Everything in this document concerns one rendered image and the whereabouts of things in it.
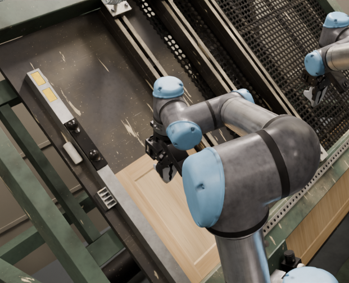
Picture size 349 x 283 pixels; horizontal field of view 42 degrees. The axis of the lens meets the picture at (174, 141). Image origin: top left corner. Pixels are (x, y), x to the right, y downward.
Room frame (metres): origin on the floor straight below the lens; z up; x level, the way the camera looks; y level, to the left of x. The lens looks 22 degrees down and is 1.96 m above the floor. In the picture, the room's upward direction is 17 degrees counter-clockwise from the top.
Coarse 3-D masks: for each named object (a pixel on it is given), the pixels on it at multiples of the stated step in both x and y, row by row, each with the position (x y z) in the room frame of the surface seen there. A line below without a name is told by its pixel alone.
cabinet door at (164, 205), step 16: (144, 160) 1.58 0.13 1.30; (128, 176) 1.51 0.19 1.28; (144, 176) 1.54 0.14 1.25; (176, 176) 1.59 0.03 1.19; (128, 192) 1.47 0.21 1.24; (144, 192) 1.50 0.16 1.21; (160, 192) 1.52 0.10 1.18; (176, 192) 1.54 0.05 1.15; (144, 208) 1.45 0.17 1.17; (160, 208) 1.47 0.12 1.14; (176, 208) 1.50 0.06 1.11; (160, 224) 1.43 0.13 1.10; (176, 224) 1.45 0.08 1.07; (192, 224) 1.48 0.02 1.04; (176, 240) 1.41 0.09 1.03; (192, 240) 1.43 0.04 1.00; (208, 240) 1.45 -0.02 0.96; (176, 256) 1.37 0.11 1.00; (192, 256) 1.39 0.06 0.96; (208, 256) 1.41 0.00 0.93; (192, 272) 1.35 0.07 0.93; (208, 272) 1.37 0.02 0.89
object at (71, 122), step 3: (69, 120) 1.44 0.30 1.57; (72, 120) 1.43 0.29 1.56; (75, 120) 1.44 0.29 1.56; (69, 123) 1.43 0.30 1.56; (72, 123) 1.42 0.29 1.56; (75, 123) 1.43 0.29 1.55; (66, 126) 1.43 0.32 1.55; (69, 126) 1.42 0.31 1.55; (72, 126) 1.42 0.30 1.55; (75, 126) 1.42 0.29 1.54; (69, 129) 1.42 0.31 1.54; (72, 129) 1.42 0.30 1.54; (75, 129) 1.43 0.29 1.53; (78, 129) 1.52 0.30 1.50; (75, 132) 1.52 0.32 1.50; (78, 132) 1.52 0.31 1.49
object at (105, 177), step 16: (32, 80) 1.61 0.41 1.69; (48, 112) 1.59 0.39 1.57; (64, 112) 1.57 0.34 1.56; (64, 128) 1.54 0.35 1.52; (96, 176) 1.47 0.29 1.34; (112, 176) 1.47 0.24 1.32; (112, 192) 1.43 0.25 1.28; (128, 208) 1.41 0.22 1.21; (128, 224) 1.40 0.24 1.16; (144, 224) 1.39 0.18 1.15; (144, 240) 1.36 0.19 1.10; (160, 240) 1.37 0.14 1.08; (160, 256) 1.33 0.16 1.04; (176, 272) 1.31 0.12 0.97
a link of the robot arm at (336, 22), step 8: (328, 16) 1.45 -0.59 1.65; (336, 16) 1.44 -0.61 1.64; (344, 16) 1.44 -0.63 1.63; (328, 24) 1.44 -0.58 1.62; (336, 24) 1.42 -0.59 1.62; (344, 24) 1.42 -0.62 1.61; (328, 32) 1.44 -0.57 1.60; (336, 32) 1.42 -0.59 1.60; (320, 40) 1.48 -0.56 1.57; (328, 40) 1.45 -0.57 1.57
